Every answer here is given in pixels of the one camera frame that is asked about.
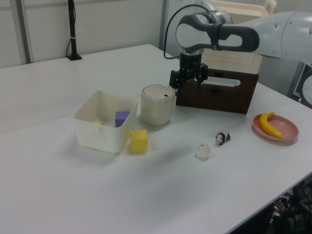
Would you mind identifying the grey metal frame post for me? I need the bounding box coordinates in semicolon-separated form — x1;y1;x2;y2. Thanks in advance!
158;0;169;51
18;0;33;64

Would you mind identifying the cream trash can with lid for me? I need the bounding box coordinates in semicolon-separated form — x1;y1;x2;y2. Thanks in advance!
140;84;176;126

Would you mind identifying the dark brown wooden box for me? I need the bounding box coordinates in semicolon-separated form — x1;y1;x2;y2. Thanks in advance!
175;68;259;115

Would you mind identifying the cream wooden cabinet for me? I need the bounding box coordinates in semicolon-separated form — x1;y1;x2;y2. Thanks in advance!
201;0;278;75

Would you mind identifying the black pole with base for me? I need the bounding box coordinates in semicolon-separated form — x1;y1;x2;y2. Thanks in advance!
66;0;83;61

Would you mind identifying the yellow foam block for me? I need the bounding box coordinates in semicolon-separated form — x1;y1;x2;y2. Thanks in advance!
130;129;149;154

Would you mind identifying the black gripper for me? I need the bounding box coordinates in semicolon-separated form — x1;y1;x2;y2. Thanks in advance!
169;53;209;97

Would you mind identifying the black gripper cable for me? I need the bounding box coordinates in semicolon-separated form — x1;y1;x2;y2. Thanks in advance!
163;4;213;60

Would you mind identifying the yellow banana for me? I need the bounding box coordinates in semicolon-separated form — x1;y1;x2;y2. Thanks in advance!
258;112;285;139

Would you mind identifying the pink plate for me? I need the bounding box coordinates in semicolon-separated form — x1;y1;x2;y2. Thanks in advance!
252;114;299;146

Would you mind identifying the white plastic bin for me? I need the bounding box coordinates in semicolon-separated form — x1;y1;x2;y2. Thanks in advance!
74;90;139;154

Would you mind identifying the purple foam block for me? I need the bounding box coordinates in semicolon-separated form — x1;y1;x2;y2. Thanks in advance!
115;111;131;128

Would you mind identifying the panda toy figure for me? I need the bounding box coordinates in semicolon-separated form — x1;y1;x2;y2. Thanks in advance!
215;132;232;147

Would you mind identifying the grey equipment frame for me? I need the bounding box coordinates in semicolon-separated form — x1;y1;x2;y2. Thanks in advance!
286;59;312;109

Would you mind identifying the black clutter under table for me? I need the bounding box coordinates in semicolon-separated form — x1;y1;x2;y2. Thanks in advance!
270;179;312;234

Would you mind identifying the small white figurine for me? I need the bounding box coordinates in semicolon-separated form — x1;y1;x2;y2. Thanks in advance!
195;143;211;160

